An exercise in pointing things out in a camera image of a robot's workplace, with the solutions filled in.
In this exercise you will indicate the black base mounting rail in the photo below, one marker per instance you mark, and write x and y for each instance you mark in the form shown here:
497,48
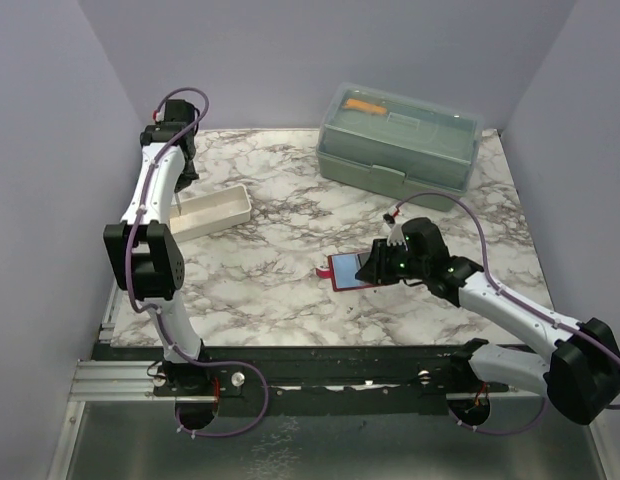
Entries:
242,382

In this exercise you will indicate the green plastic toolbox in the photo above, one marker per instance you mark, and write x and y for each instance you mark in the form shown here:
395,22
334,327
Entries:
417,147

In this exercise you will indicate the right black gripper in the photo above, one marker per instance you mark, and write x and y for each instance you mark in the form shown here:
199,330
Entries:
376,268

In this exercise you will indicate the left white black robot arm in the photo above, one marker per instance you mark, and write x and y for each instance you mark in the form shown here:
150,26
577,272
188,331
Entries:
145,258

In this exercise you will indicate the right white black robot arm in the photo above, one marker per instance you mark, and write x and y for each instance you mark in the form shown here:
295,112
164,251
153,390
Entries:
575,365

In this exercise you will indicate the white rectangular plastic tray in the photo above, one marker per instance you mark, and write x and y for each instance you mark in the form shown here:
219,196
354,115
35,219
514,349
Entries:
211,213

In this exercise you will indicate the red leather card holder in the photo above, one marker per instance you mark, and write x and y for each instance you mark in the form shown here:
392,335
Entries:
340,271

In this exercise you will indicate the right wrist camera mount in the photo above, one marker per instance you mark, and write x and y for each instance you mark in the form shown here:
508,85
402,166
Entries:
393,230

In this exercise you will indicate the black VIP credit card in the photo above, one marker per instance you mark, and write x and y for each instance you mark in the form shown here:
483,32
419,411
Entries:
364,258

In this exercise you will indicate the orange handled tool in toolbox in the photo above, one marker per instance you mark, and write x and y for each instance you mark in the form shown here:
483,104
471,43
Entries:
364,107

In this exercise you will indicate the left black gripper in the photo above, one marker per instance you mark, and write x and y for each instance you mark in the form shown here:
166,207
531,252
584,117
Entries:
186,179

